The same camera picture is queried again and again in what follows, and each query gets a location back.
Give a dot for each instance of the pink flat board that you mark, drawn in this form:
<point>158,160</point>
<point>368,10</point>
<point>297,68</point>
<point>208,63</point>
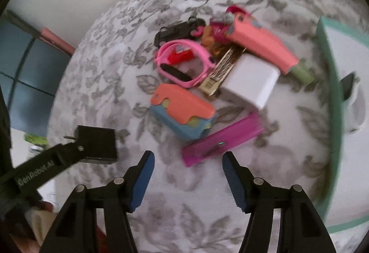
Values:
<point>59,41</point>

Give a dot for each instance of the pink kids smartwatch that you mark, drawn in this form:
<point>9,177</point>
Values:
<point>184,64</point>

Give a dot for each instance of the pink puppy figurine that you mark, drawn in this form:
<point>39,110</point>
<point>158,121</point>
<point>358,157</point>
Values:
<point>220,29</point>

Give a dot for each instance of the black charger plug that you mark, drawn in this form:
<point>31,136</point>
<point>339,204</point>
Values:
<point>98,143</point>

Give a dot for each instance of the magenta plastic comb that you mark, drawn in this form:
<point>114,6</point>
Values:
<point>222,140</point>

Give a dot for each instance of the teal rimmed white box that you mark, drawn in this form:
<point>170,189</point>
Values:
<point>337,126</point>

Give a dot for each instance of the pink and blue toy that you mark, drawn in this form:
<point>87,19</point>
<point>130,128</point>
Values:
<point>259,42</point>

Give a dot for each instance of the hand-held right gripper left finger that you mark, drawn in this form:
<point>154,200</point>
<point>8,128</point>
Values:
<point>142,181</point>

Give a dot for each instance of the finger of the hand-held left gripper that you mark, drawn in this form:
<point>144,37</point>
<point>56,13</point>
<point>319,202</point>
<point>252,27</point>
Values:
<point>49,165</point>

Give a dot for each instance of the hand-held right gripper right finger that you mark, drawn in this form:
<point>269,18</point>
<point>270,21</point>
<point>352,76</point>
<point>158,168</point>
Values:
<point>235,184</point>

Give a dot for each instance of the black toy car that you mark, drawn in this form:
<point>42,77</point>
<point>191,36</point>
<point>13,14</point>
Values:
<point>178,29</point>

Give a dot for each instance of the grey floral blanket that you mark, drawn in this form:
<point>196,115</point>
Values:
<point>201,198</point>

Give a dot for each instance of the white charger block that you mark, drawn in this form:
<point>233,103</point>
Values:
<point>252,83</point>

